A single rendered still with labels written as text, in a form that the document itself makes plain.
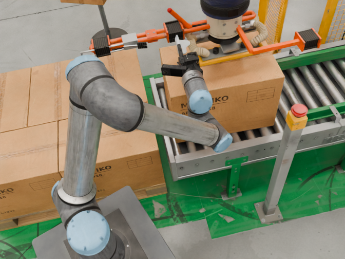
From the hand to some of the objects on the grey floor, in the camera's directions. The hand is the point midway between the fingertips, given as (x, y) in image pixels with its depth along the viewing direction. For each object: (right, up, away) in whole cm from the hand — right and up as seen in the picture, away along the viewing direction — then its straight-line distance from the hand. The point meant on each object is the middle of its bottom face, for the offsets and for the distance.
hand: (176, 49), depth 159 cm
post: (+63, -91, +76) cm, 135 cm away
